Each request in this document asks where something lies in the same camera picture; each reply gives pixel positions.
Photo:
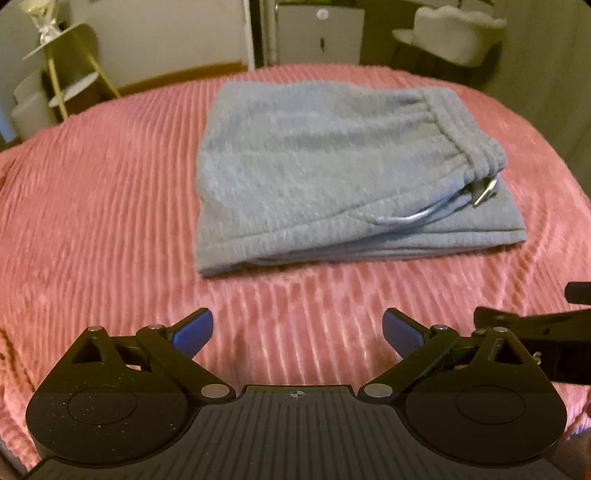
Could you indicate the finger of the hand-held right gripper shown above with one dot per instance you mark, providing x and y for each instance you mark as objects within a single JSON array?
[
  {"x": 579, "y": 293},
  {"x": 494, "y": 317}
]

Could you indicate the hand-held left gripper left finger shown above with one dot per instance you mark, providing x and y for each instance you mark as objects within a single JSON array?
[{"x": 193, "y": 333}]

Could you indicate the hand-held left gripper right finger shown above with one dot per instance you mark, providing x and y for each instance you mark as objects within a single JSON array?
[{"x": 400, "y": 333}]

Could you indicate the grey sweat pants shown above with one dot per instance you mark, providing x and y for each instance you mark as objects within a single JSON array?
[{"x": 332, "y": 166}]

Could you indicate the pink ribbed blanket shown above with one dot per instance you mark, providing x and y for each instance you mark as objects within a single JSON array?
[{"x": 92, "y": 221}]

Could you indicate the white storage box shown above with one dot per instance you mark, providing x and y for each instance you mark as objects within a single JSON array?
[{"x": 30, "y": 110}]

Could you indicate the white fluffy chair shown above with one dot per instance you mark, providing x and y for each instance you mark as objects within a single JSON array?
[{"x": 457, "y": 39}]

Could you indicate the gold white tiered shelf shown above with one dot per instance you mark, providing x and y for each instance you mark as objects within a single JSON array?
[{"x": 69, "y": 55}]

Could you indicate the white cabinet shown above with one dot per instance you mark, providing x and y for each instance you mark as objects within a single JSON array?
[{"x": 323, "y": 37}]

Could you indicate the vase with dried flowers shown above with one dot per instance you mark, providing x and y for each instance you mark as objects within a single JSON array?
[{"x": 41, "y": 18}]

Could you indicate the wooden bed frame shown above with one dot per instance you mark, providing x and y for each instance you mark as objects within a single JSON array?
[{"x": 184, "y": 76}]

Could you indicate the dark door frame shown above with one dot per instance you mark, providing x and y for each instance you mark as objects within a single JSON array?
[{"x": 261, "y": 32}]

